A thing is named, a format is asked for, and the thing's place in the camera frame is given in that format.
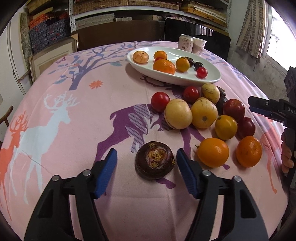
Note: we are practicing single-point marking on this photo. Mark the black chair back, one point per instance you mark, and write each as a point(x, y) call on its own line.
point(217, 43)

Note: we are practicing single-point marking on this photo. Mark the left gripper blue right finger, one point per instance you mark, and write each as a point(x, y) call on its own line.
point(204, 186)

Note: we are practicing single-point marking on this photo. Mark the dark brown chair back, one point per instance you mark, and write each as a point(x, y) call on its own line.
point(118, 32)

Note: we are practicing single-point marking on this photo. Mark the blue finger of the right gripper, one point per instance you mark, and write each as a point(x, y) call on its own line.
point(260, 103)
point(268, 114)

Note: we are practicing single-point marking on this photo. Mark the large orange mandarin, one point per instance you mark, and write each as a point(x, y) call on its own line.
point(248, 152)

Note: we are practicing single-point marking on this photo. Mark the white metal storage shelf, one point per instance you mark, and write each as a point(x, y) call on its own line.
point(84, 9)

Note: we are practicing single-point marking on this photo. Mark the red cherry tomato in dish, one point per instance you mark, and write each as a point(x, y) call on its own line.
point(202, 72)

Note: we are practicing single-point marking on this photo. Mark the dark purple mangosteen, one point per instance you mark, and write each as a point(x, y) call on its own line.
point(154, 160)

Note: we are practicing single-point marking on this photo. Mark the orange fruit in dish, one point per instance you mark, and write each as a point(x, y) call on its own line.
point(164, 66)

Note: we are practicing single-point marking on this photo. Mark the small red cherry tomato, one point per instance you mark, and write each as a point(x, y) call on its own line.
point(191, 94)

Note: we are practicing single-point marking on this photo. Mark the small orange tangerine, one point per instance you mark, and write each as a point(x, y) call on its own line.
point(161, 54)

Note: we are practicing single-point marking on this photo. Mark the pink deer pattern tablecloth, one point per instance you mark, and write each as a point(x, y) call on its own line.
point(80, 107)

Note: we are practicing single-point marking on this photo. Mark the white paper cup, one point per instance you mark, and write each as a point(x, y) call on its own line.
point(198, 46)

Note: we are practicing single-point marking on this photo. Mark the cardboard box with frame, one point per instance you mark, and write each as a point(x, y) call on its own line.
point(55, 53)

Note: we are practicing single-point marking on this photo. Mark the dark plum in dish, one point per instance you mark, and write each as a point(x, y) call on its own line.
point(197, 65)

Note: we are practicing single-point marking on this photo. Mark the person's right hand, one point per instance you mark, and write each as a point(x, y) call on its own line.
point(286, 156)

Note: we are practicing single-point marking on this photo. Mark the dark purple passion fruit upper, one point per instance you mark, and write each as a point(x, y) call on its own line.
point(191, 61)

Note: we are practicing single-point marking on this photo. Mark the wooden chair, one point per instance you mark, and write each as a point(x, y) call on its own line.
point(4, 118)

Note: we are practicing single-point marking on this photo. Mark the white oval serving dish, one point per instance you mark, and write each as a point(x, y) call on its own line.
point(184, 74)

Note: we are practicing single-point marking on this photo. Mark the patterned curtain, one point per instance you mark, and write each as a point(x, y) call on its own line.
point(252, 33)

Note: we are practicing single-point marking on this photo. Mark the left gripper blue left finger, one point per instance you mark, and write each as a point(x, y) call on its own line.
point(89, 186)

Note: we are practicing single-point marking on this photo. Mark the orange persimmon fruit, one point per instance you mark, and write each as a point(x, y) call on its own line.
point(213, 152)

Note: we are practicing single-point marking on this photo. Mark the dark purple passion fruit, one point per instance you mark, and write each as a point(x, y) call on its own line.
point(191, 61)
point(221, 100)

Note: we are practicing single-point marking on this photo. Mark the pink drink can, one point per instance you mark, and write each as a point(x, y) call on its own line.
point(185, 43)

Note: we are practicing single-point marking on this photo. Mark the dark red plum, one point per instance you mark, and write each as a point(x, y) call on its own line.
point(246, 127)
point(234, 108)

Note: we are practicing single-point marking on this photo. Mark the pale yellow melon fruit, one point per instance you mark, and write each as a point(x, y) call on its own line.
point(204, 113)

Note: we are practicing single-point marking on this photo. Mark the yellow orange round fruit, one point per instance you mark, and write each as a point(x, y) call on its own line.
point(225, 127)

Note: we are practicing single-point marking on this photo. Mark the pale yellow melon large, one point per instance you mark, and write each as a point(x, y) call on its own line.
point(178, 114)

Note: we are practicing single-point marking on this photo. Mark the pale yellow melon small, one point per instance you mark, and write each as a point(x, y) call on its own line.
point(210, 92)

